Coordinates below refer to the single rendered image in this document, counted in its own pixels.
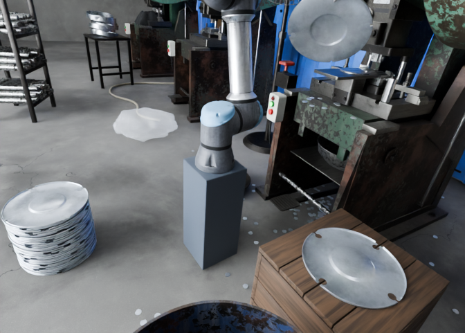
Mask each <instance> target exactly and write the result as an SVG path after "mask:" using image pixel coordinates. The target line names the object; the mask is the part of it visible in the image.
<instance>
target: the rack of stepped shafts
mask: <svg viewBox="0 0 465 333"><path fill-rule="evenodd" d="M27 1H28V7H29V10H30V14H26V13H18V12H11V11H8V6H7V3H6V0H0V6H1V10H0V34H3V33H8V36H9V39H10V43H11V46H2V44H1V40H0V71H4V73H5V76H6V77H5V78H2V79H0V103H13V104H14V106H18V105H19V104H23V103H27V105H28V110H29V112H30V117H31V120H32V123H36V122H37V117H36V114H35V109H34V107H36V106H37V105H38V104H39V103H41V102H42V101H44V100H45V99H47V98H48V97H50V100H51V106H52V107H56V103H55V97H54V94H53V92H54V90H53V88H52V84H51V79H50V75H49V72H48V66H47V59H46V57H45V53H44V47H43V44H42V39H41V35H40V31H39V26H38V22H37V16H36V13H35V7H34V4H33V0H27ZM29 24H32V25H33V26H32V25H29ZM17 33H19V34H17ZM15 34H16V35H15ZM30 35H35V36H36V40H37V45H38V48H27V47H18V45H17V40H16V39H19V38H22V37H27V36H30ZM42 67H43V70H44V76H45V79H46V80H35V79H26V75H27V74H29V73H31V72H33V71H36V70H37V69H40V68H42ZM16 70H18V72H19V77H20V78H11V75H10V71H16Z"/></svg>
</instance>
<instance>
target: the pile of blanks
mask: <svg viewBox="0 0 465 333"><path fill-rule="evenodd" d="M1 218H2V221H3V222H4V224H5V225H6V230H7V232H8V237H9V239H10V241H11V242H12V244H13V247H14V250H15V252H16V254H17V259H18V261H19V263H20V265H21V267H22V268H23V269H24V270H25V271H27V272H28V273H31V274H33V275H37V276H50V275H55V274H58V273H60V272H61V271H62V272H65V271H68V270H70V269H72V268H74V267H76V266H78V265H79V264H81V263H82V262H84V261H85V260H86V259H87V258H88V257H89V256H90V255H91V254H92V252H93V250H94V248H95V246H96V242H97V239H96V235H95V226H94V221H93V215H92V212H91V207H90V203H89V199H88V201H87V203H86V205H85V206H84V208H83V209H82V210H81V211H79V212H78V213H77V214H75V215H74V216H72V217H70V218H68V219H67V218H66V219H65V220H64V221H63V222H60V223H57V224H54V225H50V226H45V227H41V228H17V227H14V226H11V225H9V224H8V223H6V221H8V220H6V221H4V219H3V217H2V211H1Z"/></svg>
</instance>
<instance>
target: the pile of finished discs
mask: <svg viewBox="0 0 465 333"><path fill-rule="evenodd" d="M316 234H320V235H321V236H322V238H317V237H316V236H315V235H316ZM316 234H315V233H311V234H310V235H309V236H308V237H307V238H306V239H305V241H304V244H303V246H302V259H303V261H304V265H305V267H306V268H307V271H308V272H309V274H310V275H311V277H312V278H313V279H314V280H315V281H316V282H317V283H319V281H318V280H319V279H320V278H323V279H325V280H326V281H327V284H326V285H322V284H321V285H320V286H321V287H322V288H323V289H324V290H325V291H327V292H328V293H330V294H331V295H332V296H334V297H336V298H337V299H339V300H341V301H343V302H346V303H348V304H350V305H354V306H357V307H362V308H366V309H384V308H387V307H391V306H393V305H395V304H397V303H398V302H397V301H395V300H392V299H390V298H389V297H388V294H389V293H391V294H394V295H395V296H396V299H397V300H398V301H400V300H401V299H402V298H403V296H404V294H405V291H406V288H407V281H406V277H405V273H404V271H403V269H402V267H401V265H400V264H399V262H398V261H397V259H396V258H395V257H394V256H393V255H392V254H391V253H390V252H389V251H388V250H387V249H386V248H385V247H381V246H380V247H379V248H380V249H379V250H376V249H374V248H373V247H372V245H378V244H377V243H376V241H375V240H373V239H372V238H370V237H368V236H366V235H364V234H361V233H358V232H356V231H352V230H349V229H345V228H321V229H319V230H317V231H316Z"/></svg>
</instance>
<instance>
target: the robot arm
mask: <svg viewBox="0 0 465 333"><path fill-rule="evenodd" d="M204 1H205V2H206V3H207V4H208V5H209V6H210V7H211V8H214V9H216V10H221V18H222V19H223V20H224V21H225V22H226V27H227V40H228V66H229V79H230V93H229V94H228V96H227V97H226V101H213V102H209V103H208V104H206V105H204V106H203V108H202V110H201V118H200V119H201V139H200V146H199V149H198V152H197V155H196V157H195V165H196V167H197V168H198V169H200V170H201V171H203V172H207V173H211V174H222V173H225V172H229V171H231V170H232V169H233V168H234V166H235V158H234V155H233V150H232V147H231V146H232V138H233V136H234V135H235V134H239V133H242V132H245V131H248V130H251V129H252V128H254V127H256V126H258V125H259V124H260V122H261V121H262V117H263V109H262V106H261V105H260V102H259V101H258V100H257V96H256V95H255V94H254V93H253V71H252V43H251V21H252V19H253V18H254V17H255V10H256V9H257V7H258V6H259V3H260V1H261V0H204ZM334 2H337V0H334Z"/></svg>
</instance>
